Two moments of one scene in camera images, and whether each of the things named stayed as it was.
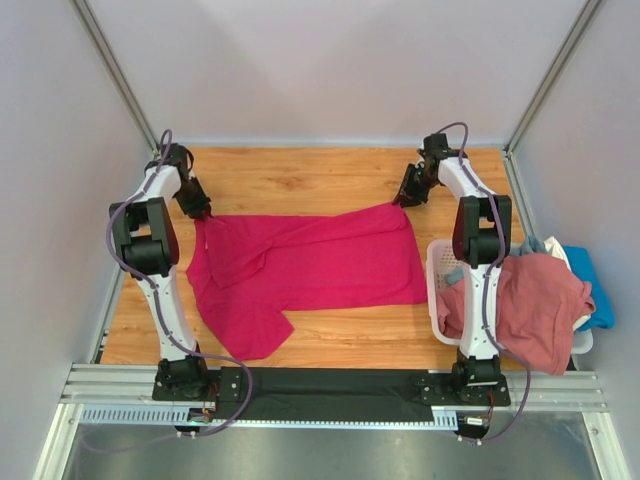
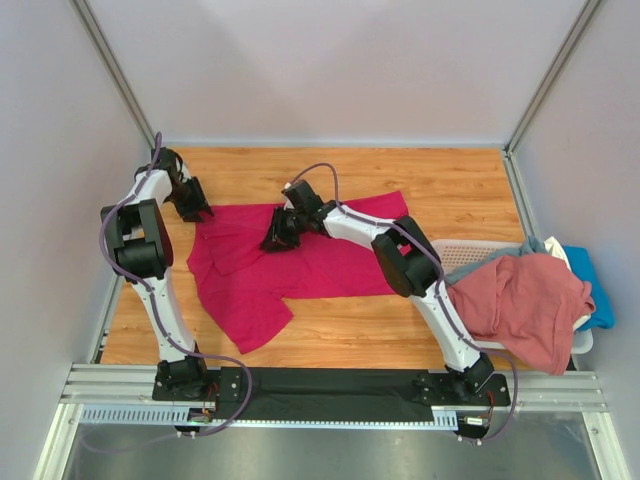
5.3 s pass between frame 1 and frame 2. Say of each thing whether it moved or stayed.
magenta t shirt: moved
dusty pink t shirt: stayed
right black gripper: moved
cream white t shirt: stayed
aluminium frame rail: stayed
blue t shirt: stayed
